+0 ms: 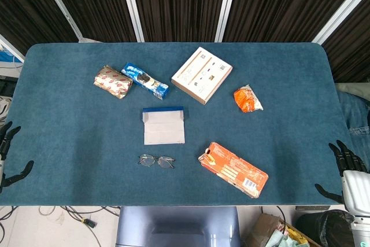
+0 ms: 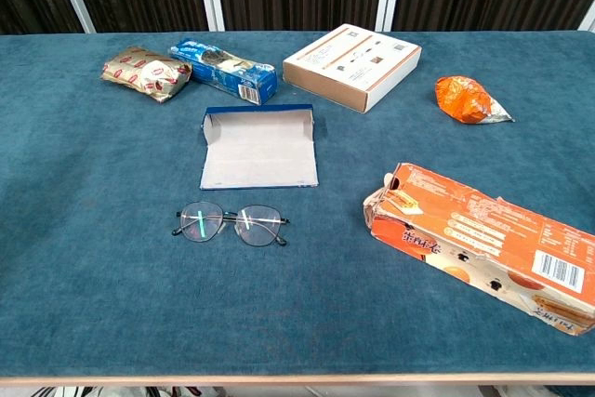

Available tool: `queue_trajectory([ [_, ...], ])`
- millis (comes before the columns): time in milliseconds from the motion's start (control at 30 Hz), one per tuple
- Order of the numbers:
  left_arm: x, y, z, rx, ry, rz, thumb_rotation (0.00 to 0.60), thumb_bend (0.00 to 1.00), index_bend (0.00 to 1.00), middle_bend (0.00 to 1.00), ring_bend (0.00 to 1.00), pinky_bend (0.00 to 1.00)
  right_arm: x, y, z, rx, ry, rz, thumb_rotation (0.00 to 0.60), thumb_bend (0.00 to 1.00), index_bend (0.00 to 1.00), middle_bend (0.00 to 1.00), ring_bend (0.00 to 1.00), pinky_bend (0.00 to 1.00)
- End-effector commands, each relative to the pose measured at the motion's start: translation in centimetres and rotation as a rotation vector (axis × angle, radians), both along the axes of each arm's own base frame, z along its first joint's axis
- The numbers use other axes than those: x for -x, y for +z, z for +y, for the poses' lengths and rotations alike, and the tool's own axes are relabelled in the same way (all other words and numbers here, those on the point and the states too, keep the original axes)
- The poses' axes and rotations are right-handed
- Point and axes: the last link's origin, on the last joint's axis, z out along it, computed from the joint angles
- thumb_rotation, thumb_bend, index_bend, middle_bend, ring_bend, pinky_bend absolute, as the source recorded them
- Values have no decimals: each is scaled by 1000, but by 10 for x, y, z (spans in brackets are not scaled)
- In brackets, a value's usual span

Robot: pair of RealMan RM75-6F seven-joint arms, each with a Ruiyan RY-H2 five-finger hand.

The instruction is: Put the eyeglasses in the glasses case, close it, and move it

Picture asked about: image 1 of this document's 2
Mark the teal velvet tablecloth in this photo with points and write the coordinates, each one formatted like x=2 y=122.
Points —
x=72 y=131

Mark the flat white cardboard box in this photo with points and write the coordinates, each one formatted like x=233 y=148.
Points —
x=201 y=75

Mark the brown cardboard box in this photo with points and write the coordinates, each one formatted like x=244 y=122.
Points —
x=263 y=226

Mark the black power adapter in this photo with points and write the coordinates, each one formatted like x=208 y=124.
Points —
x=89 y=223

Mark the grey metal bracket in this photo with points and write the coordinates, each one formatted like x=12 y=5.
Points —
x=312 y=208

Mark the gold snack packet red logos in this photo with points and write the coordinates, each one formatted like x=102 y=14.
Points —
x=112 y=82

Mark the long orange carton box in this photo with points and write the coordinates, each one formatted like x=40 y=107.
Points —
x=234 y=169

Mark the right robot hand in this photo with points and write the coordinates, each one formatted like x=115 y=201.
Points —
x=357 y=189

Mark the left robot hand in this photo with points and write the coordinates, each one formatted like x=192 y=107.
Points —
x=7 y=138

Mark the crumpled orange snack bag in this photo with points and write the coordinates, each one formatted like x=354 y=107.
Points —
x=245 y=99

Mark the eyeglasses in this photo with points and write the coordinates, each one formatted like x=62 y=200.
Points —
x=147 y=160

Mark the blue cookie package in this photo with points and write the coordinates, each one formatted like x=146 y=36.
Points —
x=144 y=80

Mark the dark blue rectangular box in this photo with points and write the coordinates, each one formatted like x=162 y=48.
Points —
x=163 y=131

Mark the pale green cloth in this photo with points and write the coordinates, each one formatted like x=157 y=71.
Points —
x=284 y=241

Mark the black trash bag bin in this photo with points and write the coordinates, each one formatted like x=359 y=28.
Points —
x=323 y=226

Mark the blue denim jeans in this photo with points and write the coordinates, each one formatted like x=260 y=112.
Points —
x=355 y=114

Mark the yellow plastic bag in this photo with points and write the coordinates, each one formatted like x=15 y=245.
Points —
x=297 y=235

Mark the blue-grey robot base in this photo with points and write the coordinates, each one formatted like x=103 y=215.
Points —
x=179 y=224

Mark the dark brown curtain panel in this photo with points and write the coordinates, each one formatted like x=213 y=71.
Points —
x=352 y=47
x=23 y=7
x=283 y=4
x=179 y=4
x=92 y=4

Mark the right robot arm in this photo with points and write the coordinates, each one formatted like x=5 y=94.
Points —
x=361 y=232

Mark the white aluminium partition post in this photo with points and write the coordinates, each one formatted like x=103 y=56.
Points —
x=11 y=47
x=59 y=5
x=341 y=12
x=131 y=5
x=227 y=5

